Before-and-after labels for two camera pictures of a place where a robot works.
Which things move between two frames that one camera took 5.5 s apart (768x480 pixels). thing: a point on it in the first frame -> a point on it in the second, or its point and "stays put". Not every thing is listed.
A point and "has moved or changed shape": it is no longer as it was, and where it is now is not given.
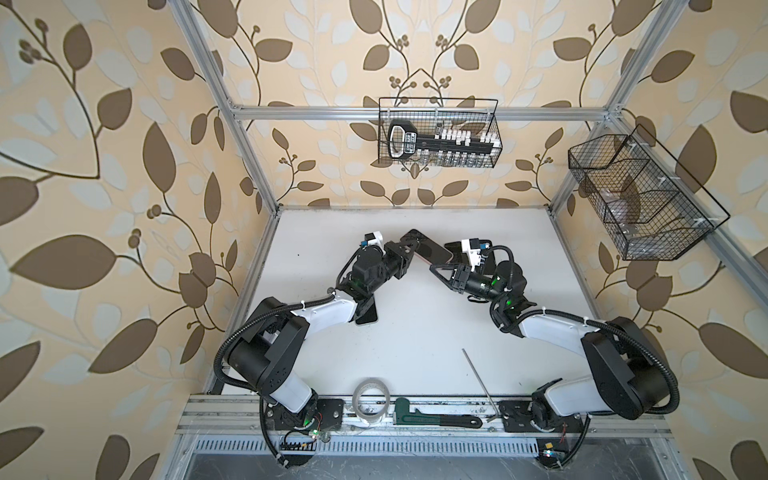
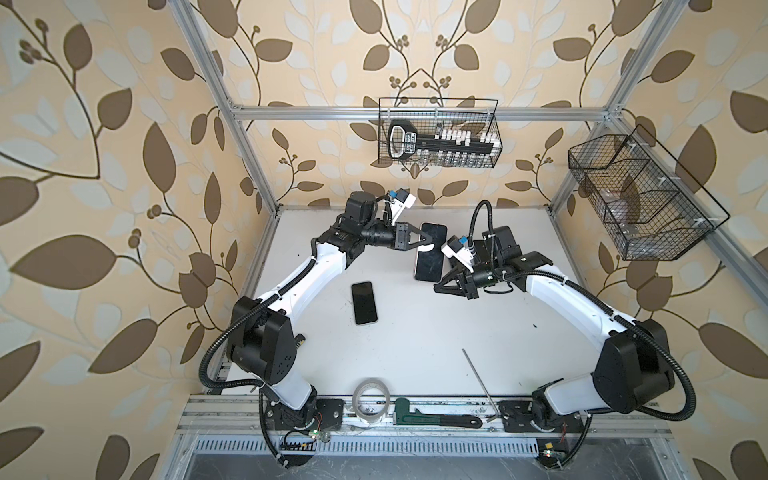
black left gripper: (397, 255) -> (398, 235)
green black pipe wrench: (403, 415) stays put
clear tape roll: (366, 384) stays put
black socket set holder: (444, 147) stays put
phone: (427, 247) has moved or changed shape
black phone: (367, 311) stays put
